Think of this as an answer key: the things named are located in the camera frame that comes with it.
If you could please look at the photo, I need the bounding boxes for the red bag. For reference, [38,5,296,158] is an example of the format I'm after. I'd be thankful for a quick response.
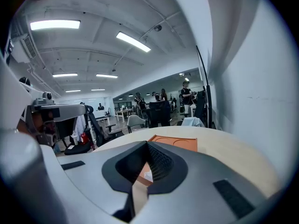
[80,131,92,145]

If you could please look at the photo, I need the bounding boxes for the person's left hand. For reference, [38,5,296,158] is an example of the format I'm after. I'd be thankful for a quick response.
[31,112,51,146]

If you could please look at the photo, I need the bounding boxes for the person's left forearm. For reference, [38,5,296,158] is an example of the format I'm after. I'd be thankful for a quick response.
[16,118,32,136]

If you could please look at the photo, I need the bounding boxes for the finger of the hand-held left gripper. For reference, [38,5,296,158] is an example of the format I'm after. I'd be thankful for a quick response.
[59,104,87,122]

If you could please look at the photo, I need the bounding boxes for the orange cardboard box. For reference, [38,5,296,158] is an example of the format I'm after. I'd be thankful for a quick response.
[136,134,198,186]

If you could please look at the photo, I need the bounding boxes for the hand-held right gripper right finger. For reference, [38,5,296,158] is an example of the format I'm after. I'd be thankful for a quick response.
[135,140,267,224]

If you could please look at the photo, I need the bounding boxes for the grey shell chair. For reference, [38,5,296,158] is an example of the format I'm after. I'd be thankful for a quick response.
[127,114,148,134]

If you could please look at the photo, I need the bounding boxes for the left hand-held gripper camera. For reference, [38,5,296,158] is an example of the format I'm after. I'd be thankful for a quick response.
[34,91,54,106]

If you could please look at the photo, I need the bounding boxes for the white cloth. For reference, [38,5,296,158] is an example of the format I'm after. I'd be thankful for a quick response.
[180,116,206,128]

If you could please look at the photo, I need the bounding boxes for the white ceiling air conditioner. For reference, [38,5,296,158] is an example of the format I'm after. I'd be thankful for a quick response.
[11,34,38,64]

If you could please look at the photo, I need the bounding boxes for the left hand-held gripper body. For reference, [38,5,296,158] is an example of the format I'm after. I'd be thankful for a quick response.
[25,103,61,147]

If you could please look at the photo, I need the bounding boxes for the white desk with wooden top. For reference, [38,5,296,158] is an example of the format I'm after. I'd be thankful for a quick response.
[115,108,134,123]

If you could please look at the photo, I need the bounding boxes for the black standing display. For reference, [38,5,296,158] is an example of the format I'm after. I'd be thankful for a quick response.
[195,45,214,129]

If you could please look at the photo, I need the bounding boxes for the black mesh office chair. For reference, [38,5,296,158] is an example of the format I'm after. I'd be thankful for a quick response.
[148,100,172,128]

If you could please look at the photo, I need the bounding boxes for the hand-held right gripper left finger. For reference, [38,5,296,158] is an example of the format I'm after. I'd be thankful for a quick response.
[50,140,150,222]

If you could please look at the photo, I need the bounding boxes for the white counter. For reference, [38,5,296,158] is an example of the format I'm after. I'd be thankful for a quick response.
[90,110,111,121]

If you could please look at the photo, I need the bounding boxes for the white checkered shirt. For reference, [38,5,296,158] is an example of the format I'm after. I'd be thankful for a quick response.
[71,114,86,142]

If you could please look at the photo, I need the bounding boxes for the black office chair with headrest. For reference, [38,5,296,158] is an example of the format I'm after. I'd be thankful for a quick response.
[84,104,125,148]

